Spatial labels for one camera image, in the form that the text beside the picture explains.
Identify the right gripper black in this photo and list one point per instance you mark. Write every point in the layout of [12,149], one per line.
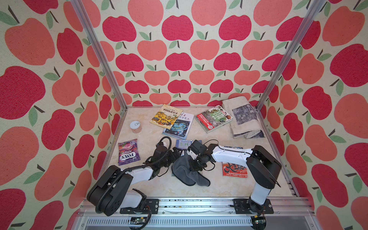
[193,167]

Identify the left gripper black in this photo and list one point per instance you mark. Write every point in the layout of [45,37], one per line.
[174,157]

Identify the blue sunflower magazine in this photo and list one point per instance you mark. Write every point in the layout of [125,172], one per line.
[183,144]

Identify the grey microfibre cloth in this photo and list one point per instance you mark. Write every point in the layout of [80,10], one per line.
[181,170]

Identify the red manga book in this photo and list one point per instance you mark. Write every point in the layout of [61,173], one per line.
[234,170]

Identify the yellow picture book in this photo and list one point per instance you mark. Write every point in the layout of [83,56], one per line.
[166,116]

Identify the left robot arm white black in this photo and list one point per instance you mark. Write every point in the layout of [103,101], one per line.
[111,192]

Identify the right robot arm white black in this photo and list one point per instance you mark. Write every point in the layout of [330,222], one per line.
[264,167]

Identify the blue science book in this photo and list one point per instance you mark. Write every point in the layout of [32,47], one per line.
[181,127]

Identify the red green book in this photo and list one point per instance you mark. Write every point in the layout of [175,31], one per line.
[213,118]

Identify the purple candy bag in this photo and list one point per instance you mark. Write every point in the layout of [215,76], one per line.
[128,152]

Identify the white round tape roll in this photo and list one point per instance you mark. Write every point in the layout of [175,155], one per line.
[135,127]

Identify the folded newspaper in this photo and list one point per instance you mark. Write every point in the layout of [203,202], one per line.
[245,121]

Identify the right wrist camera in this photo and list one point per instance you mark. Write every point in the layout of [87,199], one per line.
[196,149]

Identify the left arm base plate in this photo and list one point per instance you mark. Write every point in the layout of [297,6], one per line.
[144,207]

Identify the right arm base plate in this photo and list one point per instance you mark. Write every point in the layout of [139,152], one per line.
[248,206]

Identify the aluminium front rail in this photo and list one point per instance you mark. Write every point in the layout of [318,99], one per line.
[202,213]

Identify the left aluminium frame post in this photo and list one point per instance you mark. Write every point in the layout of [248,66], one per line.
[99,51]

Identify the aluminium frame post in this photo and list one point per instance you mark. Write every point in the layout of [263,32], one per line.
[99,51]
[312,12]

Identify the right aluminium frame post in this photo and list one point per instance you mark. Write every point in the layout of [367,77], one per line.
[312,12]

